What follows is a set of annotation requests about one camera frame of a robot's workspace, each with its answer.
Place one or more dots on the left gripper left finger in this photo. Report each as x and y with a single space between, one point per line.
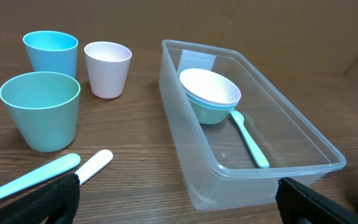
56 202

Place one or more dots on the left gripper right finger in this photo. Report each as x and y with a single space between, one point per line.
298 203

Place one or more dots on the blue fork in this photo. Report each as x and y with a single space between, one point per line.
45 172
254 149

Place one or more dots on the green plastic cup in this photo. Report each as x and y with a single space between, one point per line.
44 107

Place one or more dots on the green-blue bowl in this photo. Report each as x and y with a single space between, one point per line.
210 115

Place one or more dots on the blue bowl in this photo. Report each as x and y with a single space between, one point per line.
210 105

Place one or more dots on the pink plastic bowl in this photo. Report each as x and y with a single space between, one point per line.
210 87

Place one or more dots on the blue plastic cup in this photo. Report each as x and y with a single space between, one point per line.
52 51

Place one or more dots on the pink plastic cup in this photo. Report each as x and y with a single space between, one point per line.
107 65

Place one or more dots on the clear plastic container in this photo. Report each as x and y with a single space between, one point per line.
218 168

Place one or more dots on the white plastic spoon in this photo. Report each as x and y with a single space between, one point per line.
93 165

